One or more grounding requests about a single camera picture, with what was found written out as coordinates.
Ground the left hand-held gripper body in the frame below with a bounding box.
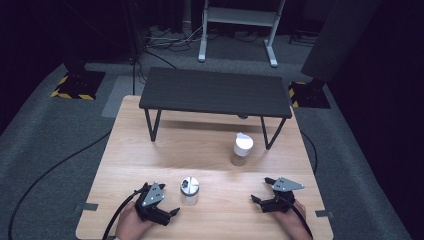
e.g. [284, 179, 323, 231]
[134, 181, 168, 224]

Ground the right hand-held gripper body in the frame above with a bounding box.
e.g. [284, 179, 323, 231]
[260, 176, 305, 214]

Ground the glass jar with silver lid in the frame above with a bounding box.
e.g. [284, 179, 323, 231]
[179, 176, 201, 207]

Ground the spice jar with white lid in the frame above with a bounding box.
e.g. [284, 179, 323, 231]
[230, 132, 255, 167]

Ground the black shelf with metal legs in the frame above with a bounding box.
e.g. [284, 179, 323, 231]
[138, 66, 294, 151]

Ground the person's left hand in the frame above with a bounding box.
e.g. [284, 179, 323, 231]
[115, 201, 156, 240]

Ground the person's right hand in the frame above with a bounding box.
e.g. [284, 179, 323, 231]
[271, 199, 314, 240]

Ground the grey tape strip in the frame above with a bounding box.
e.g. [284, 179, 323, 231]
[314, 209, 335, 219]
[73, 202, 100, 213]

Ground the black base with striped edge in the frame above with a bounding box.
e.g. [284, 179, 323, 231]
[288, 80, 332, 110]
[49, 69, 107, 101]

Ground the grey panel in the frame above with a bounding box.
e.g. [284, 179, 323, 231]
[300, 0, 383, 84]

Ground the black pole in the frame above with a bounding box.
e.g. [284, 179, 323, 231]
[121, 0, 146, 96]

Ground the white metal stand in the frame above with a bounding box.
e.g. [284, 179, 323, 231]
[197, 0, 287, 69]

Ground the right hand-held gripper cable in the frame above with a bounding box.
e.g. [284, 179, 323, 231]
[283, 195, 314, 240]

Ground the hand-held gripper cable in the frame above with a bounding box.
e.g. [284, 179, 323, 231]
[101, 189, 145, 240]
[283, 195, 314, 240]

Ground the left hand-held gripper cable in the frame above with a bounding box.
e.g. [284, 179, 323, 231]
[101, 189, 145, 240]

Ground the short black floor cable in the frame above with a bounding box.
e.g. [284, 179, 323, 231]
[299, 130, 319, 175]

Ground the long black floor cable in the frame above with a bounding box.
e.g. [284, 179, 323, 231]
[7, 130, 113, 240]

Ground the bundle of floor cables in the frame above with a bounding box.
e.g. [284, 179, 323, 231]
[144, 23, 205, 54]

